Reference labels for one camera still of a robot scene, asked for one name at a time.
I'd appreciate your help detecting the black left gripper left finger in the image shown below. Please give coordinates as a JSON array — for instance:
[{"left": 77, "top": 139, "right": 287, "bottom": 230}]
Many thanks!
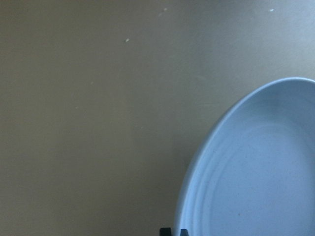
[{"left": 159, "top": 227, "right": 171, "bottom": 236}]

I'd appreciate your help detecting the blue round plate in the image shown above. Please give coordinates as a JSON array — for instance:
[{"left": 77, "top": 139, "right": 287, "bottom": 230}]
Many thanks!
[{"left": 173, "top": 78, "right": 315, "bottom": 236}]

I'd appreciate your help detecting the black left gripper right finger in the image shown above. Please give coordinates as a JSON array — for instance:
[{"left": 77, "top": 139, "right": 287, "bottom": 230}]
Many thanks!
[{"left": 180, "top": 229, "right": 189, "bottom": 236}]

